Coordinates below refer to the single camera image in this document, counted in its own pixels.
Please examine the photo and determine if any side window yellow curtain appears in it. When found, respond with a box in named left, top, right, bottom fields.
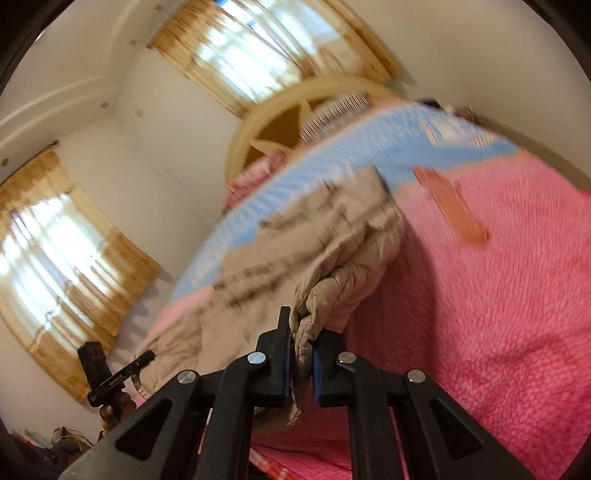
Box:
left=1, top=148, right=160, bottom=403

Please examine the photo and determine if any right half back window curtain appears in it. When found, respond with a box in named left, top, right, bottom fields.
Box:
left=286, top=1, right=402, bottom=83

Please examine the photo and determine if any beige quilted puffer jacket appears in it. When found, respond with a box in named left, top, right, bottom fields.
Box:
left=133, top=166, right=406, bottom=433

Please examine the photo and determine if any cream wooden headboard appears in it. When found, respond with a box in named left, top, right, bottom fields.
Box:
left=224, top=76, right=407, bottom=183

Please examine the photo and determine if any pink and blue bedspread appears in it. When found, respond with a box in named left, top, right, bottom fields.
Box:
left=157, top=104, right=590, bottom=479

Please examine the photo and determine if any folded pink floral blanket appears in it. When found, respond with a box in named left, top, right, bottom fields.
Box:
left=222, top=150, right=287, bottom=211

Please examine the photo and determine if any striped pillow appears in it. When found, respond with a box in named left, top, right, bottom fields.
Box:
left=300, top=90, right=374, bottom=145

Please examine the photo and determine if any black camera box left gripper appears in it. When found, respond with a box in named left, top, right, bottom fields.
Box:
left=77, top=341, right=112, bottom=389

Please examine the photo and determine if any half window curtain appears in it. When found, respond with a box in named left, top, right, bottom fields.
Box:
left=286, top=1, right=402, bottom=83
left=150, top=1, right=314, bottom=118

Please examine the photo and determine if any person's left hand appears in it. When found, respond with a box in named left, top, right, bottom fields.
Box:
left=99, top=391, right=137, bottom=435

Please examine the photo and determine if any left half back window curtain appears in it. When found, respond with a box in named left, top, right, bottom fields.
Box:
left=150, top=1, right=314, bottom=118

